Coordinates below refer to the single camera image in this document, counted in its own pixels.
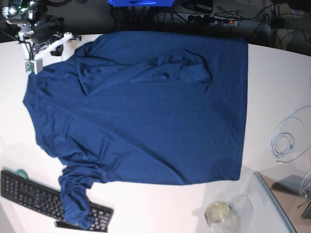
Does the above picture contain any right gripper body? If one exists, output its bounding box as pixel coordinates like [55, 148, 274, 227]
[17, 16, 65, 56]

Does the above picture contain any blue t-shirt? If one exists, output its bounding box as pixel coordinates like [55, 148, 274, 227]
[23, 31, 248, 229]

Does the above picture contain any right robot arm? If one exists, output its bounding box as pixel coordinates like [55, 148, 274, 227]
[0, 0, 70, 59]

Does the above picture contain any blue box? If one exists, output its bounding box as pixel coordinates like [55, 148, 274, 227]
[107, 0, 174, 7]

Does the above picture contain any green tape roll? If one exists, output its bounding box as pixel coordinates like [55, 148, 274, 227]
[15, 169, 29, 180]

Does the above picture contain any black keyboard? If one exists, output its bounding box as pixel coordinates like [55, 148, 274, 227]
[0, 170, 113, 233]

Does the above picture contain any black power strip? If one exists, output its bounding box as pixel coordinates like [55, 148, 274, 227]
[187, 14, 241, 27]

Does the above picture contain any clear glass jar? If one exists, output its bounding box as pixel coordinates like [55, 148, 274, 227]
[205, 195, 254, 233]

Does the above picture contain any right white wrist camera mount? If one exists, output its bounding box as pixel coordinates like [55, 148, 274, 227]
[17, 31, 82, 74]

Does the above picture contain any coiled white cable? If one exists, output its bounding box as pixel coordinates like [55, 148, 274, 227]
[270, 104, 311, 163]

